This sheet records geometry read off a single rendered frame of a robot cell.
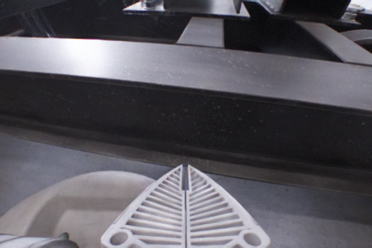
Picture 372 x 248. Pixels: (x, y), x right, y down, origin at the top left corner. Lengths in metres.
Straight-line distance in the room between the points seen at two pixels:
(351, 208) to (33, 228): 1.24
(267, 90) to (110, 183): 0.44
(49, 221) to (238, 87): 0.55
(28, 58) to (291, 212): 1.04
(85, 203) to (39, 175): 0.65
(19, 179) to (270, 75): 1.21
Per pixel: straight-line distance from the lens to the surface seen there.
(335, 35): 0.60
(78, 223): 0.56
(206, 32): 0.42
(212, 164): 0.41
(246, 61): 0.30
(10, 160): 1.34
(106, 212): 0.53
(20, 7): 0.91
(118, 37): 1.24
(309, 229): 0.96
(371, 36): 0.92
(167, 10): 0.58
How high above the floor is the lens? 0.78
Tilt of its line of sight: 48 degrees down
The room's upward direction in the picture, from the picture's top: 1 degrees clockwise
